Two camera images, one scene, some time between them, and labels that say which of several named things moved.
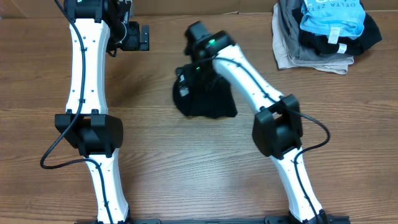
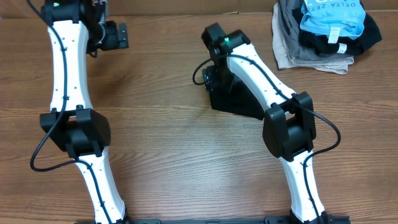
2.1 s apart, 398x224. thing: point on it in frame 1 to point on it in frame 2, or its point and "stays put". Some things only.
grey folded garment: [291, 38] stays put
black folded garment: [370, 35] stays put
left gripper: [134, 43] to [114, 42]
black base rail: [274, 220] stays put
